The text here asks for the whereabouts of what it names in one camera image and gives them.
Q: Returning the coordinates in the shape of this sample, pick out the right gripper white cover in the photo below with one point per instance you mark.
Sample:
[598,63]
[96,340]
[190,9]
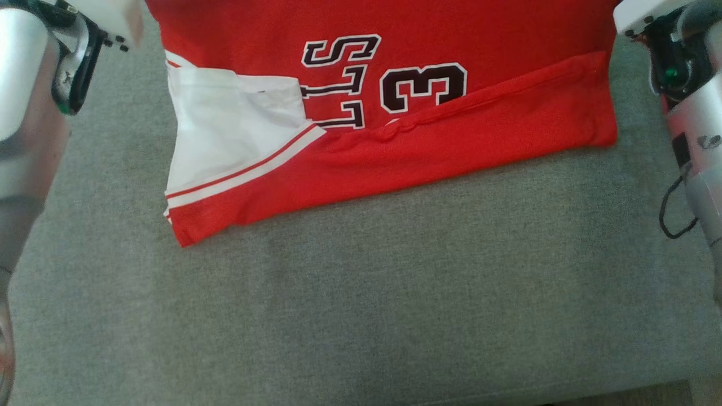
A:
[643,11]

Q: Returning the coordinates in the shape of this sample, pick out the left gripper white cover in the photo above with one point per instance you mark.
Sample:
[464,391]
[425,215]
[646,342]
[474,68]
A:
[113,20]

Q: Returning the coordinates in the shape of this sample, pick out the red basketball jersey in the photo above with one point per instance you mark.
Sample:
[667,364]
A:
[395,146]

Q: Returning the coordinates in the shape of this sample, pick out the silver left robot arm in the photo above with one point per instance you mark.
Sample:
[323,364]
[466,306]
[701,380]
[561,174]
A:
[25,141]

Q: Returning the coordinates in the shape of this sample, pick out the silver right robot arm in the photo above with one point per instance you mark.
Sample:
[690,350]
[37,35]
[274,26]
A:
[699,141]

